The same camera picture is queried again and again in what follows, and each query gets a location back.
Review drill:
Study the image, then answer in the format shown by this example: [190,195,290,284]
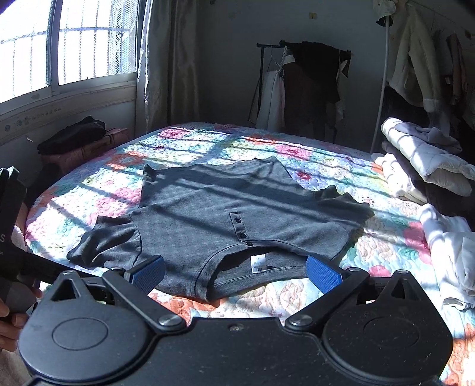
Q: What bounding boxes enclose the beige window curtain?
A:
[135,1,199,137]

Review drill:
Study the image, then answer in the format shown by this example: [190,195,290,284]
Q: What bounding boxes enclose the window with metal grille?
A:
[1,1,139,102]

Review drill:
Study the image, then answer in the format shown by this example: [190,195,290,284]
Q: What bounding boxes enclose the floral quilted bedspread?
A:
[24,123,474,385]

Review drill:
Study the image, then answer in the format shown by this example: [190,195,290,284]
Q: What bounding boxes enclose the dark grey henley shirt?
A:
[68,158,373,302]

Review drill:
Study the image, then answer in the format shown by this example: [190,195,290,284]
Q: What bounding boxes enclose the person's left hand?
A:
[0,302,29,352]

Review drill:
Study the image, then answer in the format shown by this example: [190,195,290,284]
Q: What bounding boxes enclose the white standing pole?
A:
[370,15,390,153]

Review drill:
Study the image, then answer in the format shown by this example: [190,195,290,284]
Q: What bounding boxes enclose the dark clothes on rack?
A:
[280,40,352,141]

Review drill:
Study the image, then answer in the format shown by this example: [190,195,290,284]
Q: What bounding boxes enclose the folded dark purple garment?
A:
[381,142,474,218]

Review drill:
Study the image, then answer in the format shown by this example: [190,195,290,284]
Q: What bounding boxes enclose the white garment on rack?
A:
[256,71,285,133]

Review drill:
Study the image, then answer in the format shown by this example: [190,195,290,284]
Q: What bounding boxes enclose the folded white garment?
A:
[371,153,427,205]

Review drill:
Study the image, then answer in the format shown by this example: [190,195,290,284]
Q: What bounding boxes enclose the black clothes rack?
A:
[253,40,352,137]

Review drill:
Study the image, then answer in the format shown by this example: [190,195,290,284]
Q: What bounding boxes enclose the folded lavender garment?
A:
[394,122,462,154]

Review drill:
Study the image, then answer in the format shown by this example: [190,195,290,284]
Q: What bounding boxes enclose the black garment on bench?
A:
[37,116,106,155]

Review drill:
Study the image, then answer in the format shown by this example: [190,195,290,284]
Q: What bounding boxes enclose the crumpled white clothing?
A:
[419,203,474,310]

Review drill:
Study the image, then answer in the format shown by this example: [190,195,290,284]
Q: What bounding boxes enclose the hanging cream jacket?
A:
[390,5,442,113]

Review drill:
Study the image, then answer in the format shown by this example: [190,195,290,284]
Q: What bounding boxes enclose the reddish brown wooden bench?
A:
[41,128,131,175]

